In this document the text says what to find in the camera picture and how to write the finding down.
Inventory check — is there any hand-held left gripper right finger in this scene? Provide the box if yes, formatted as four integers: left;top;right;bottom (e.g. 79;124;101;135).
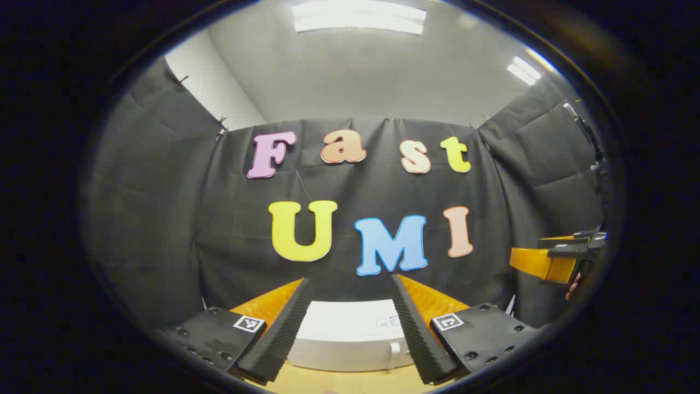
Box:
391;274;539;385

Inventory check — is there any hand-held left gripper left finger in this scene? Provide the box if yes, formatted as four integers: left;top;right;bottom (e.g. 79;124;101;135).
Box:
159;277;312;384

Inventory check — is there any white microwave oven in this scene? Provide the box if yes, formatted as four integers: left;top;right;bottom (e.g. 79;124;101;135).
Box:
287;299;415;373

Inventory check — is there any black stand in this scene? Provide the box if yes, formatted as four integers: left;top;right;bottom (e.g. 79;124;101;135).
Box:
563;103;609;187

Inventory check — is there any small ceiling light panel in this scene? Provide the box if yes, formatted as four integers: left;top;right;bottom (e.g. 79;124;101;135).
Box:
506;55;542;85

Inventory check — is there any large ceiling light panel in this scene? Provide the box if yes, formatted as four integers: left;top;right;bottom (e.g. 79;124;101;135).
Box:
291;0;427;36

